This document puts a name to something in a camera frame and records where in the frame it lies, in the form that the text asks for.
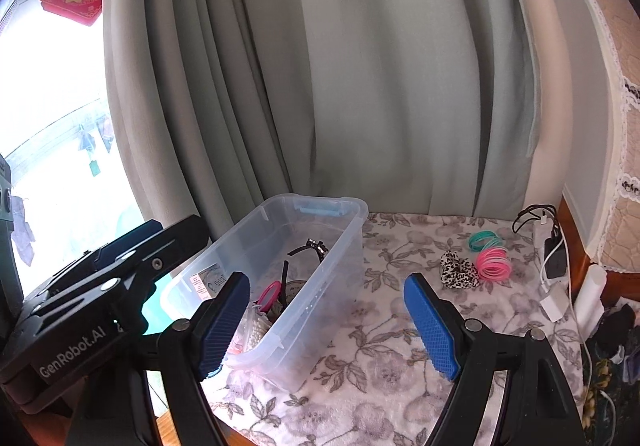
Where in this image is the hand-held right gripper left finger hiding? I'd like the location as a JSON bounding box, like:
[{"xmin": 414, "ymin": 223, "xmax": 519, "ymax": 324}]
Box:
[{"xmin": 70, "ymin": 272, "xmax": 251, "ymax": 446}]

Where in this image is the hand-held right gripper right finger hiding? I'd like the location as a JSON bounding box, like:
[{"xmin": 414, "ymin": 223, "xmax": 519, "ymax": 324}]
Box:
[{"xmin": 404, "ymin": 273, "xmax": 586, "ymax": 446}]

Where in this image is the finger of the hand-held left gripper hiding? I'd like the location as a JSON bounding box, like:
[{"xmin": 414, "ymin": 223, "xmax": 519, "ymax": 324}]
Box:
[
  {"xmin": 91, "ymin": 219, "xmax": 166, "ymax": 268},
  {"xmin": 22, "ymin": 215, "xmax": 210, "ymax": 323}
]

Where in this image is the small white box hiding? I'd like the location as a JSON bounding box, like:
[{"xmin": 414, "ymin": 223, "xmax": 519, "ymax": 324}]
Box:
[{"xmin": 184, "ymin": 263, "xmax": 227, "ymax": 300}]

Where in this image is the clear plastic storage container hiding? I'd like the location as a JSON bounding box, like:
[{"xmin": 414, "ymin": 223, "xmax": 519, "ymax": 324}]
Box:
[{"xmin": 161, "ymin": 194, "xmax": 370, "ymax": 385}]

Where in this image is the black rhinestone headband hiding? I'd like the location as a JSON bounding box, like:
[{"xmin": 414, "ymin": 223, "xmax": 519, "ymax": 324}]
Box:
[{"xmin": 287, "ymin": 237, "xmax": 332, "ymax": 278}]

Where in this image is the leopard print scrunchie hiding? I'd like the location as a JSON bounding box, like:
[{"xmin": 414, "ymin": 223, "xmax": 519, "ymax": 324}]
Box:
[{"xmin": 440, "ymin": 250, "xmax": 481, "ymax": 289}]

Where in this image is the hanging grey garment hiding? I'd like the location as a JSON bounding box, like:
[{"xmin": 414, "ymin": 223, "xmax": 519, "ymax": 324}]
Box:
[{"xmin": 11, "ymin": 196, "xmax": 37, "ymax": 268}]

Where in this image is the white charger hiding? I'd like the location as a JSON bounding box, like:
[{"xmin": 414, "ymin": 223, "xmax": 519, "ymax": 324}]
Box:
[{"xmin": 540, "ymin": 295, "xmax": 572, "ymax": 323}]

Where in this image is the black charger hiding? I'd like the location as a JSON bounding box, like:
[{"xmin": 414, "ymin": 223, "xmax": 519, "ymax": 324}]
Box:
[{"xmin": 544, "ymin": 239, "xmax": 571, "ymax": 280}]

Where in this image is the white power strip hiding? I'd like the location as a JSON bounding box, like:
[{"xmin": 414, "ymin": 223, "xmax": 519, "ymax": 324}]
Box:
[{"xmin": 531, "ymin": 220, "xmax": 572, "ymax": 308}]

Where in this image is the tall white cylinder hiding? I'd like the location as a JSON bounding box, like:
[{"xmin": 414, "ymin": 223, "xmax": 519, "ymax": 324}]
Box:
[{"xmin": 573, "ymin": 265, "xmax": 607, "ymax": 333}]

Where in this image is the brown wooden cabinet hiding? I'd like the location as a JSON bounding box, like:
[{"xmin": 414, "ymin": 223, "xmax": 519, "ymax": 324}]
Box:
[{"xmin": 556, "ymin": 193, "xmax": 640, "ymax": 313}]

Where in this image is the window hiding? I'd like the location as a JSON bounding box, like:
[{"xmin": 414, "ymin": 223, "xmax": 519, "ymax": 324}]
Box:
[{"xmin": 0, "ymin": 0, "xmax": 168, "ymax": 342}]

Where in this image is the black cloth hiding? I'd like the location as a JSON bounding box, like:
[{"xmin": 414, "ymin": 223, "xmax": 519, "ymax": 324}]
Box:
[{"xmin": 596, "ymin": 303, "xmax": 637, "ymax": 358}]

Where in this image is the dark floral cloth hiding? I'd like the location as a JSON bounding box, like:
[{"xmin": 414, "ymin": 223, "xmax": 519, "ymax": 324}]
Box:
[{"xmin": 581, "ymin": 326, "xmax": 640, "ymax": 446}]

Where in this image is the grey-green curtain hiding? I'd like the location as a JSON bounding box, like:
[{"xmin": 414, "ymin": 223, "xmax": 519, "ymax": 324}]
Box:
[{"xmin": 101, "ymin": 0, "xmax": 532, "ymax": 243}]

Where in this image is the grey-green piped cloth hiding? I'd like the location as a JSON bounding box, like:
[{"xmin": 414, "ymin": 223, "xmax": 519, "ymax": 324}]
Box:
[{"xmin": 491, "ymin": 0, "xmax": 549, "ymax": 163}]

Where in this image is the stack of pink hair ties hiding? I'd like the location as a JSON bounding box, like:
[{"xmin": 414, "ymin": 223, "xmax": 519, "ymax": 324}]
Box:
[{"xmin": 475, "ymin": 247, "xmax": 513, "ymax": 279}]

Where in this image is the stack of teal hair ties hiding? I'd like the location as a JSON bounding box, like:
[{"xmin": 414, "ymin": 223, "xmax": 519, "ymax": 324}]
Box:
[{"xmin": 468, "ymin": 229, "xmax": 504, "ymax": 250}]

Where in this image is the white charger cable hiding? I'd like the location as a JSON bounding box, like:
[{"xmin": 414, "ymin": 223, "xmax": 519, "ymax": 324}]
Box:
[{"xmin": 539, "ymin": 226, "xmax": 572, "ymax": 299}]

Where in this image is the black cable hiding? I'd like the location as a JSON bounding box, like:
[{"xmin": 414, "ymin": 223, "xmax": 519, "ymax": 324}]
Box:
[{"xmin": 513, "ymin": 204, "xmax": 559, "ymax": 235}]

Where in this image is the long white cable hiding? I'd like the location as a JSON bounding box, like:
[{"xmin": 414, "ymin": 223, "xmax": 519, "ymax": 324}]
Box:
[{"xmin": 579, "ymin": 340, "xmax": 619, "ymax": 446}]

